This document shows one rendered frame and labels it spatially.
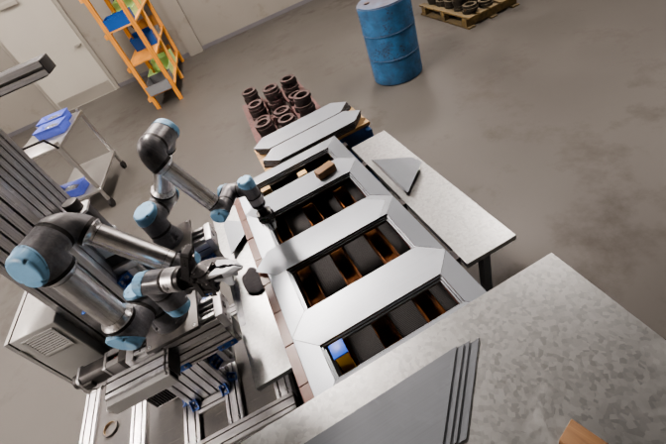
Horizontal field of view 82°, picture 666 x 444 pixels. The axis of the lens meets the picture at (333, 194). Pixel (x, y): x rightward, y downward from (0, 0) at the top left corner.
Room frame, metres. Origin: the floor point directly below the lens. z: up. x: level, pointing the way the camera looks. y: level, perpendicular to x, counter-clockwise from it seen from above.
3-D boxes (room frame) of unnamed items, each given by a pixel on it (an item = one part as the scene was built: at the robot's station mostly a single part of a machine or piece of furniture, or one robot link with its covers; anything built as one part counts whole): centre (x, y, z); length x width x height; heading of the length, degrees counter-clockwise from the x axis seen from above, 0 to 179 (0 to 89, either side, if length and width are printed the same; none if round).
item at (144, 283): (0.89, 0.61, 1.43); 0.11 x 0.08 x 0.09; 70
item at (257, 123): (4.43, 0.19, 0.23); 1.28 x 0.89 x 0.47; 3
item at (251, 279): (1.45, 0.58, 0.70); 0.20 x 0.10 x 0.03; 13
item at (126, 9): (7.76, 2.02, 1.05); 2.27 x 0.63 x 2.09; 6
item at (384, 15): (4.41, -1.33, 0.46); 0.61 x 0.61 x 0.92
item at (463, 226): (1.60, -0.45, 0.74); 1.20 x 0.26 x 0.03; 9
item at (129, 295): (1.10, 0.81, 1.20); 0.13 x 0.12 x 0.14; 160
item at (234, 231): (1.88, 0.65, 0.70); 0.39 x 0.12 x 0.04; 9
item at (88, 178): (4.51, 2.71, 0.52); 1.11 x 0.65 x 1.05; 6
